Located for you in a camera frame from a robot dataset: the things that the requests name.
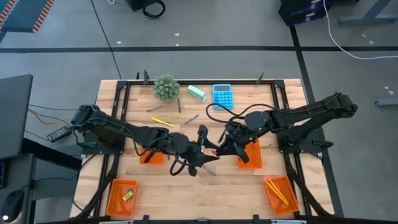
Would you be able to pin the green eraser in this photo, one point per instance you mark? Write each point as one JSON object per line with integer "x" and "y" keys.
{"x": 131, "y": 190}

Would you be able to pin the dark grey monitor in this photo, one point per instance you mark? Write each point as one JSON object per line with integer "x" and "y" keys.
{"x": 14, "y": 115}

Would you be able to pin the silver aluminium bar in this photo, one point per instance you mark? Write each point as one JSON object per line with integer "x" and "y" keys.
{"x": 112, "y": 222}
{"x": 289, "y": 222}

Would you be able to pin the dark green crayon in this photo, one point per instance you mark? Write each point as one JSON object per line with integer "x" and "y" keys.
{"x": 178, "y": 105}

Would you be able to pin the grey metal table foot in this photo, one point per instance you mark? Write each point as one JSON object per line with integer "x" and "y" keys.
{"x": 387, "y": 102}

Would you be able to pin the black table frame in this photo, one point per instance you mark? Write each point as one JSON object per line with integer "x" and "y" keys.
{"x": 242, "y": 82}

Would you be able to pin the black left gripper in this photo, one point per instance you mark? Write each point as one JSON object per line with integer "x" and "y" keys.
{"x": 188, "y": 152}

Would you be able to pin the grey crayon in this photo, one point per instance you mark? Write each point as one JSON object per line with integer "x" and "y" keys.
{"x": 154, "y": 109}
{"x": 210, "y": 170}
{"x": 191, "y": 119}

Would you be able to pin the black computer mouse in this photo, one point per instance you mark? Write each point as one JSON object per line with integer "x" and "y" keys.
{"x": 12, "y": 205}

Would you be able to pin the red crayon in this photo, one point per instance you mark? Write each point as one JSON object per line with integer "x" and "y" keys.
{"x": 214, "y": 152}

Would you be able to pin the yellow-orange pencil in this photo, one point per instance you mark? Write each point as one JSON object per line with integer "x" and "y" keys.
{"x": 274, "y": 191}
{"x": 278, "y": 191}

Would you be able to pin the hazard striped blue platform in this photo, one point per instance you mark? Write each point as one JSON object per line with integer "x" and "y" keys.
{"x": 25, "y": 15}

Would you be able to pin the black frame strut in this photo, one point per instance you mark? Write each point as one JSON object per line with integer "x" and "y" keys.
{"x": 306, "y": 196}
{"x": 93, "y": 199}

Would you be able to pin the black equipment case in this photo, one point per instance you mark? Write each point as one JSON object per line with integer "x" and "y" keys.
{"x": 301, "y": 12}

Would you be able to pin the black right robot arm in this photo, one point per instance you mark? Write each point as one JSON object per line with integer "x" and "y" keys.
{"x": 276, "y": 119}

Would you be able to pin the green succulent potted plant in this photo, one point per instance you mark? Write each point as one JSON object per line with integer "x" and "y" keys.
{"x": 166, "y": 88}

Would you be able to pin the dark side desk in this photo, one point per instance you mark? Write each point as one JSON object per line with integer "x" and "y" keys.
{"x": 15, "y": 174}

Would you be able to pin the yellow pen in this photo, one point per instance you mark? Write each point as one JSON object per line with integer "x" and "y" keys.
{"x": 161, "y": 121}

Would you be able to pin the black equipment base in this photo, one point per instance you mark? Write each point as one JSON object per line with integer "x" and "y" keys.
{"x": 135, "y": 3}

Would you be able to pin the black pen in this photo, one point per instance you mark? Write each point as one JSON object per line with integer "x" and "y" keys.
{"x": 149, "y": 158}
{"x": 222, "y": 137}

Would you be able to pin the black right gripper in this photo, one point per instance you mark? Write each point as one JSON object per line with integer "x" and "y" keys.
{"x": 237, "y": 135}

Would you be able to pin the black power brick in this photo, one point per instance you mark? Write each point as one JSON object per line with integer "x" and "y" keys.
{"x": 59, "y": 133}

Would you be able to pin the blue calculator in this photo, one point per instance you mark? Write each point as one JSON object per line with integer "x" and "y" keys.
{"x": 222, "y": 98}

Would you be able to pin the orange plastic mesh bin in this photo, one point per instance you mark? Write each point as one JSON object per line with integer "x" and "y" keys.
{"x": 157, "y": 160}
{"x": 118, "y": 202}
{"x": 275, "y": 207}
{"x": 255, "y": 155}

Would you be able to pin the mint green stapler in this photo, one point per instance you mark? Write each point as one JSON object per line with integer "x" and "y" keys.
{"x": 196, "y": 92}

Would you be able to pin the grey metal table leg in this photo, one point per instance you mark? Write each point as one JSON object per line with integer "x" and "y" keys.
{"x": 357, "y": 20}

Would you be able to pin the white pencil yellow cap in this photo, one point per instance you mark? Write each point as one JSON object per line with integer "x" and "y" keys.
{"x": 202, "y": 150}

